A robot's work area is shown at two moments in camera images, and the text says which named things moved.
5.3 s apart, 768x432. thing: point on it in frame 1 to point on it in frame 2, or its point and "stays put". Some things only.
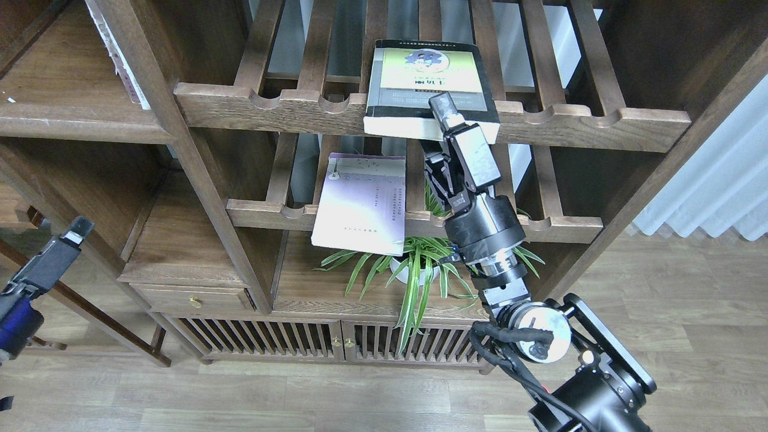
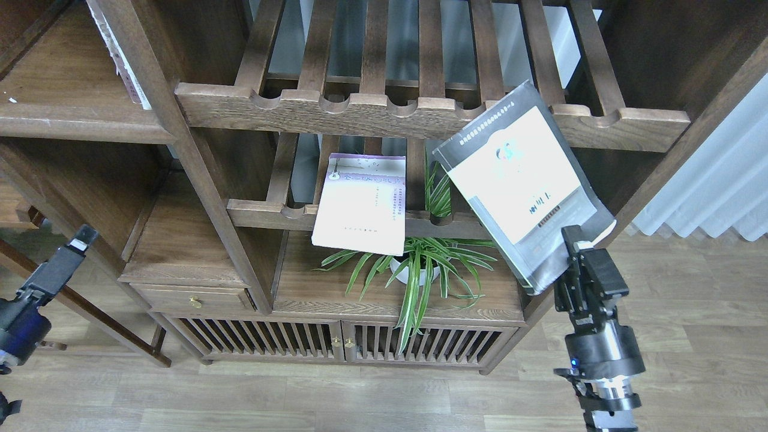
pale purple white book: (362, 206) stays put
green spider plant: (423, 263) stays put
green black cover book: (404, 74) to (517, 172)
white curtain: (723, 189) stays put
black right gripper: (486, 233) to (600, 348)
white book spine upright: (120, 65) stays put
